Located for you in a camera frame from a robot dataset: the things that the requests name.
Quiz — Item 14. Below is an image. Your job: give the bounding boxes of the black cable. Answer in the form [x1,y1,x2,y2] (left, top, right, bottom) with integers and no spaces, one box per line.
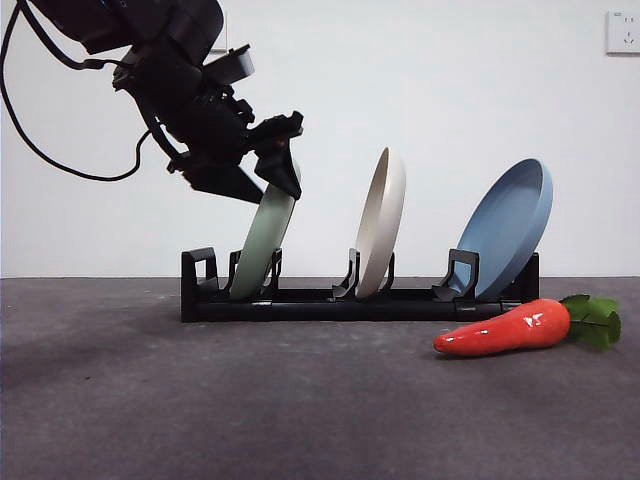
[0,0,154,182]
[19,0,126,71]

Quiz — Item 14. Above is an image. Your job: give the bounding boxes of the blue plate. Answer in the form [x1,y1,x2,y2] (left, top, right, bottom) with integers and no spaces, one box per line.
[455,158,554,301]

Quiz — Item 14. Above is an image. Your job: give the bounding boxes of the black plate rack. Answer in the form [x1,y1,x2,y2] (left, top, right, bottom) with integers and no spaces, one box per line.
[180,247,541,324]

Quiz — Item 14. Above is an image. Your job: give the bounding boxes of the orange toy carrot green leaves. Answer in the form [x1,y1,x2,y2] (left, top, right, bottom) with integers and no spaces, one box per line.
[433,294,623,359]

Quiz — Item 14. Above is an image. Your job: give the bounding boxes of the white wall socket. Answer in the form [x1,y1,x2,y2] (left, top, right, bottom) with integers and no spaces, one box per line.
[208,9,229,55]
[605,10,640,56]

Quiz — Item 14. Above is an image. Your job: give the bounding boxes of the green plate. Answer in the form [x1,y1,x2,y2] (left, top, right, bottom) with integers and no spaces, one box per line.
[230,157,303,302]

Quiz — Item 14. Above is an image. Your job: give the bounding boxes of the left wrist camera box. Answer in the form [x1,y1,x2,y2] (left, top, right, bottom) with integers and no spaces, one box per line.
[202,43,257,87]

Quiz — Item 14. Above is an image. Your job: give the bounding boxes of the cream plate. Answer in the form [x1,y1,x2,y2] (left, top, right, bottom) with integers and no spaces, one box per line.
[355,146,408,301]

